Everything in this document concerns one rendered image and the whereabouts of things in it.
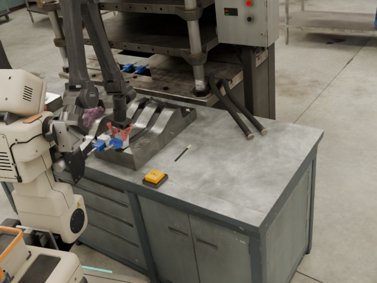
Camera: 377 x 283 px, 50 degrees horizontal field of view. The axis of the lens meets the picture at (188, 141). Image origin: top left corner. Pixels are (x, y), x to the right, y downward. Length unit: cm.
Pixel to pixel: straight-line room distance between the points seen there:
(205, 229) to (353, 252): 104
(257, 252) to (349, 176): 151
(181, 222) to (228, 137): 46
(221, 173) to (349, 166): 157
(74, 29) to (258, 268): 114
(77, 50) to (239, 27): 102
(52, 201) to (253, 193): 77
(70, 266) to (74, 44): 76
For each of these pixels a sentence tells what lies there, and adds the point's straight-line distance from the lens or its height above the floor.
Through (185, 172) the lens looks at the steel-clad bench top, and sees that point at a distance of 173.
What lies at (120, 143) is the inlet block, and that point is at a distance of 177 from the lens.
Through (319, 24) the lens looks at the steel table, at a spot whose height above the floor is 25.
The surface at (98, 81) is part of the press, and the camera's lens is 286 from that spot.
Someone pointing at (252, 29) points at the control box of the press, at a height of 116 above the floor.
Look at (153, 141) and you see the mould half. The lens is 184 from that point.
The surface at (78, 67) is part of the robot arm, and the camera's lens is 148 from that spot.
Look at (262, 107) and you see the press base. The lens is 306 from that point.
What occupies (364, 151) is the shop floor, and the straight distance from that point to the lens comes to 328.
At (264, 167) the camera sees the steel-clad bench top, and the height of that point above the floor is 80.
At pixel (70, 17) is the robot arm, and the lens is 149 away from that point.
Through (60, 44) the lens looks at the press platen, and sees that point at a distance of 304.
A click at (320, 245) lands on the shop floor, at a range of 251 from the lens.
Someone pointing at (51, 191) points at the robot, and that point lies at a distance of 165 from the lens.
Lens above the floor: 183
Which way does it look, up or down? 32 degrees down
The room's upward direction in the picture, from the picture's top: 9 degrees counter-clockwise
